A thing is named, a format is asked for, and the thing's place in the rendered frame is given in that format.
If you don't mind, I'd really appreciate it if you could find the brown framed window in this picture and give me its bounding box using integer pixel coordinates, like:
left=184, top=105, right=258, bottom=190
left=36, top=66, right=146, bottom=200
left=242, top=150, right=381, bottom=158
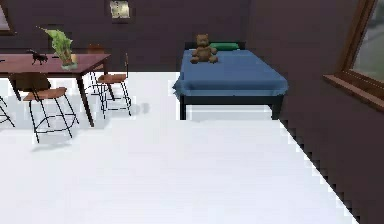
left=322, top=0, right=384, bottom=112

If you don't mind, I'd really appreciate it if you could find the dark framed wall picture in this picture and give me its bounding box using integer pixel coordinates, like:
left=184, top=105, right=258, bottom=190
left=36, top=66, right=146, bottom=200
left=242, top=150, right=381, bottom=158
left=0, top=3, right=16, bottom=36

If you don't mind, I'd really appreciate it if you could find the small framed wall picture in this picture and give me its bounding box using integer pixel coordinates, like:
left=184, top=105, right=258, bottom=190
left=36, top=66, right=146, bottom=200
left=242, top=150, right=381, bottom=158
left=109, top=0, right=131, bottom=20

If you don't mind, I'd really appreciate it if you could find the dark red wooden table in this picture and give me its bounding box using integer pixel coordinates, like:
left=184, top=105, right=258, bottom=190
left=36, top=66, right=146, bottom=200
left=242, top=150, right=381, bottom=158
left=0, top=52, right=112, bottom=128

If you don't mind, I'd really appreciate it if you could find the green potted house plant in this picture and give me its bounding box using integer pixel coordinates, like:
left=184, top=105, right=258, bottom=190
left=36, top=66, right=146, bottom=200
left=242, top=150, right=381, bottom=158
left=36, top=26, right=79, bottom=71

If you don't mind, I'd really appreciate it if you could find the small black animal figurine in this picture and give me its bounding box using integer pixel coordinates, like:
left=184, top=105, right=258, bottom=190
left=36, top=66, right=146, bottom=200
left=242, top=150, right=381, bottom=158
left=26, top=49, right=49, bottom=66

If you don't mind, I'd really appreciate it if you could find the brown seat wire chair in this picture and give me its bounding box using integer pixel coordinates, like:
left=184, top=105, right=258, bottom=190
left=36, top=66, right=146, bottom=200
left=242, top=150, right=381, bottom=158
left=0, top=95, right=16, bottom=128
left=83, top=43, right=107, bottom=95
left=8, top=72, right=80, bottom=144
left=91, top=52, right=133, bottom=120

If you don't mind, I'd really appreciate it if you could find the blue bed with black frame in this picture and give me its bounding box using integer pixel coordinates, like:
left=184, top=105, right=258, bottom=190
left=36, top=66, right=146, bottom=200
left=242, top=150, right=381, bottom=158
left=172, top=41, right=289, bottom=121

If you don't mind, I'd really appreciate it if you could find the brown teddy bear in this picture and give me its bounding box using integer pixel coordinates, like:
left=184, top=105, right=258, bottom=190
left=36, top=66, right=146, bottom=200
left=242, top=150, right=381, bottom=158
left=189, top=33, right=219, bottom=65

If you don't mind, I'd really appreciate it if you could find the green pillow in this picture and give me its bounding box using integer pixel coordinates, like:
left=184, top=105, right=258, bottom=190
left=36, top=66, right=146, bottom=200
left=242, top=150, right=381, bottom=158
left=209, top=41, right=241, bottom=52

